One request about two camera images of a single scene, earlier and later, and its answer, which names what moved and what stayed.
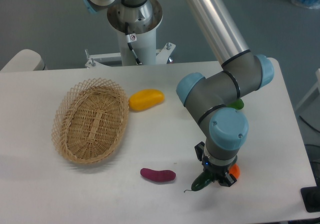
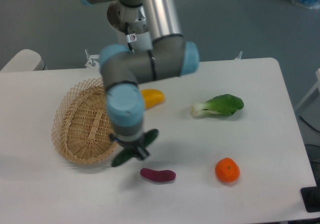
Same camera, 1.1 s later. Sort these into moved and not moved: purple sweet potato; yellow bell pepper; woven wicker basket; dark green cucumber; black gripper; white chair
Moved: black gripper; dark green cucumber
Not moved: yellow bell pepper; woven wicker basket; purple sweet potato; white chair
